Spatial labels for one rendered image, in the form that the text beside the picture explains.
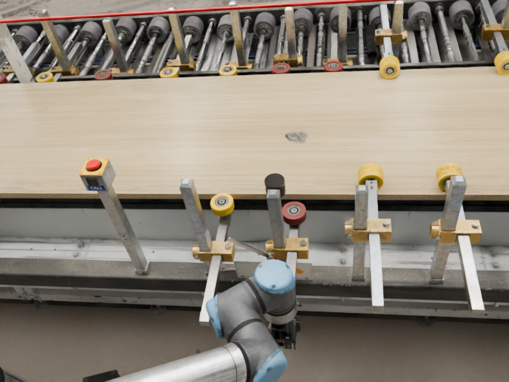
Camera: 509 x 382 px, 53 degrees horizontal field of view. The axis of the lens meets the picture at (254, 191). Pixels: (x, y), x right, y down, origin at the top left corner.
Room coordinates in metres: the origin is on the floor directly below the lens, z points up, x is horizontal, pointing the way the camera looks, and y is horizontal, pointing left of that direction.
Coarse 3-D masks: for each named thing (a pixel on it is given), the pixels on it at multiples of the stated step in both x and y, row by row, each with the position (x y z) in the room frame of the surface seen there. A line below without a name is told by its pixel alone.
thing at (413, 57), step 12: (408, 24) 2.38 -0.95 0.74; (144, 36) 2.78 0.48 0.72; (168, 36) 2.69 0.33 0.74; (276, 36) 2.49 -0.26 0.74; (312, 36) 2.43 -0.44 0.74; (408, 36) 2.27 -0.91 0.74; (432, 36) 2.23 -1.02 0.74; (72, 48) 2.77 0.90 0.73; (216, 48) 2.48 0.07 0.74; (276, 48) 2.39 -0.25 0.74; (312, 48) 2.32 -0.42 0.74; (408, 48) 2.17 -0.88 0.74; (432, 48) 2.13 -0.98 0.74; (456, 48) 2.10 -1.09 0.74; (0, 60) 2.76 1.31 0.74; (312, 60) 2.21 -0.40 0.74; (432, 60) 2.03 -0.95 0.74; (456, 60) 2.00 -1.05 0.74
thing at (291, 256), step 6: (294, 228) 1.07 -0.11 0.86; (294, 234) 1.04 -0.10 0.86; (288, 252) 0.98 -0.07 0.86; (294, 252) 0.97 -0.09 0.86; (288, 258) 0.95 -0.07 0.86; (294, 258) 0.95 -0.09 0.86; (288, 264) 0.93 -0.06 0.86; (294, 264) 0.93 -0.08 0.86; (294, 270) 0.91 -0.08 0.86; (294, 276) 0.89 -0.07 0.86
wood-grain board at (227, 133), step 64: (0, 128) 1.86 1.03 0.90; (64, 128) 1.78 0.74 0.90; (128, 128) 1.71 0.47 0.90; (192, 128) 1.63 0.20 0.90; (256, 128) 1.56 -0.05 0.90; (320, 128) 1.50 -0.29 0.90; (384, 128) 1.43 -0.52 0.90; (448, 128) 1.37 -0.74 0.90; (0, 192) 1.45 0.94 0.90; (64, 192) 1.39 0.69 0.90; (128, 192) 1.33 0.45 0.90; (256, 192) 1.22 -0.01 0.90; (320, 192) 1.17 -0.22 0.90; (384, 192) 1.12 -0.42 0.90
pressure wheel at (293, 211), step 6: (288, 204) 1.14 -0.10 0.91; (294, 204) 1.13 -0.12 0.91; (300, 204) 1.13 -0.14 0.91; (288, 210) 1.11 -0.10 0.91; (294, 210) 1.10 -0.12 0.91; (300, 210) 1.10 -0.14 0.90; (288, 216) 1.09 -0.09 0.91; (294, 216) 1.08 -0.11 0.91; (300, 216) 1.08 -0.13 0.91; (306, 216) 1.10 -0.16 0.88; (288, 222) 1.08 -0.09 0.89; (294, 222) 1.07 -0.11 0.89; (300, 222) 1.07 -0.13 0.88
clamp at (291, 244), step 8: (272, 240) 1.03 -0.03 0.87; (288, 240) 1.02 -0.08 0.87; (296, 240) 1.01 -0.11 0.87; (272, 248) 1.00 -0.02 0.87; (280, 248) 0.99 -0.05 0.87; (288, 248) 0.99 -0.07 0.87; (296, 248) 0.98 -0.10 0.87; (304, 248) 0.98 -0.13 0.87; (280, 256) 0.99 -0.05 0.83; (304, 256) 0.97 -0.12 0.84
